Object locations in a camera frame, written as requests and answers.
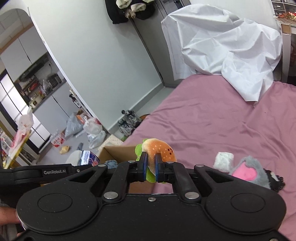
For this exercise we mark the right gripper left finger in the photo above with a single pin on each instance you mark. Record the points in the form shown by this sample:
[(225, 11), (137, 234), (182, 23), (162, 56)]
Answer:
[(128, 178)]

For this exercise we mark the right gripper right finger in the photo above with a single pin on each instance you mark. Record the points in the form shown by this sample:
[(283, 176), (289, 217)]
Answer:
[(177, 175)]

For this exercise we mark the burger plush toy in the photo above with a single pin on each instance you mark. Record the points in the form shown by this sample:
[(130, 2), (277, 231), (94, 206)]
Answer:
[(153, 146)]

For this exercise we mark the blue tissue pack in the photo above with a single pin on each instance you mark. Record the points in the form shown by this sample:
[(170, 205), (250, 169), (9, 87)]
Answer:
[(89, 158)]

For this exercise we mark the white soft packet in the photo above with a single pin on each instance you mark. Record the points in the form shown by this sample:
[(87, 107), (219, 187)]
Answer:
[(223, 161)]

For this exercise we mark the grey pink plush paw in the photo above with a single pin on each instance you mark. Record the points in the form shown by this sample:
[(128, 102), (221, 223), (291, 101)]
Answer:
[(249, 169)]

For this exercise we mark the black lace fabric pouch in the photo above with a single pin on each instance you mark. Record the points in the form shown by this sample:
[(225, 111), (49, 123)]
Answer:
[(276, 182)]

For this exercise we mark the person's left hand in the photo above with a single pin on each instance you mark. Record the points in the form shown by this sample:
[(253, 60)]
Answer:
[(8, 216)]

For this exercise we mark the cardboard box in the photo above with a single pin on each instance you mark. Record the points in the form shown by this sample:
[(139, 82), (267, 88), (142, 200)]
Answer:
[(118, 153)]

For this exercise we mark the blue grey knitted cloth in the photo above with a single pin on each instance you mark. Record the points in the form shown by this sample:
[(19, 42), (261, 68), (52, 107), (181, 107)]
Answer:
[(111, 164)]

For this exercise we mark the grey sneakers pair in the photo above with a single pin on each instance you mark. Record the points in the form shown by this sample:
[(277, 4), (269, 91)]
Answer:
[(129, 122)]

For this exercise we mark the silver plastic bag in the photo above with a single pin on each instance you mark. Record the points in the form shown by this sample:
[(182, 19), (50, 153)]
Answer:
[(95, 140)]

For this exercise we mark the red white bottle pack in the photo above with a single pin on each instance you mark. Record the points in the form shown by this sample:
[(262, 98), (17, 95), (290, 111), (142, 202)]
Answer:
[(57, 138)]

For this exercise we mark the white insole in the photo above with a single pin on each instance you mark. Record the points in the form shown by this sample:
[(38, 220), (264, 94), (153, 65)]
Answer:
[(74, 158)]

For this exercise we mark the white plastic bag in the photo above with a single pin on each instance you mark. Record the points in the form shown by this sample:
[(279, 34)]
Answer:
[(92, 126)]

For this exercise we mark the pink bed sheet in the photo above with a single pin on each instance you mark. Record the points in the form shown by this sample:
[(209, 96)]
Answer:
[(205, 115)]

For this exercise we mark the grey mailer bag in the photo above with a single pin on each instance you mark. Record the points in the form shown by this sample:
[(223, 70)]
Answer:
[(73, 126)]

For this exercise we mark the spray bottle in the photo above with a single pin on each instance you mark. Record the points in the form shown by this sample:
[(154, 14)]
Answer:
[(74, 100)]

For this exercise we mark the white draped sheet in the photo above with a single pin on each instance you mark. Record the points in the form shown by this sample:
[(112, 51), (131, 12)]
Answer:
[(208, 40)]

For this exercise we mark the grey door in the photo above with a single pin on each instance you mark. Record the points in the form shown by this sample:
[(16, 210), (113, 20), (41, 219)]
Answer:
[(152, 37)]

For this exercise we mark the black hanging clothes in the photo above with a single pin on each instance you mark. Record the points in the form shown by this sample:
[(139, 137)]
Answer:
[(120, 11)]

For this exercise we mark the grey drawer organizer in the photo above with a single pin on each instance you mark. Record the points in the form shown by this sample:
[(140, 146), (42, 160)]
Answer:
[(283, 7)]

